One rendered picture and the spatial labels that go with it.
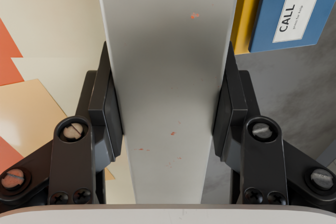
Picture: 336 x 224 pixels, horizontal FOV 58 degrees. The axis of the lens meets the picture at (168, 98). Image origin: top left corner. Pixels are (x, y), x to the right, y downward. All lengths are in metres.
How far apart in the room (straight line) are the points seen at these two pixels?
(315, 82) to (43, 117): 2.18
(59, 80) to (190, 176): 0.08
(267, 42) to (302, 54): 1.61
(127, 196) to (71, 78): 0.13
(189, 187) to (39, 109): 0.09
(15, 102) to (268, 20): 0.31
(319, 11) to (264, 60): 1.49
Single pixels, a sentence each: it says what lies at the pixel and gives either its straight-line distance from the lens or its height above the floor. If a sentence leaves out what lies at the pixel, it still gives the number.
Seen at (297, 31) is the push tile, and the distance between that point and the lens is 0.44.
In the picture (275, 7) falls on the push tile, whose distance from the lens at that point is 0.40.
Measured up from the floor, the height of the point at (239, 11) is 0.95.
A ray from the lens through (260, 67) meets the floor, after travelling 1.95.
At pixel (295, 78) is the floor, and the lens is 2.17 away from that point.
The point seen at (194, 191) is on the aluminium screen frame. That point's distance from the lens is 0.17.
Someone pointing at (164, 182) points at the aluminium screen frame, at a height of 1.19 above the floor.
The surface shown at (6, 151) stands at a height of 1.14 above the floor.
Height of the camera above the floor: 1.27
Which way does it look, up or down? 42 degrees down
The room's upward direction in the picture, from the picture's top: 165 degrees clockwise
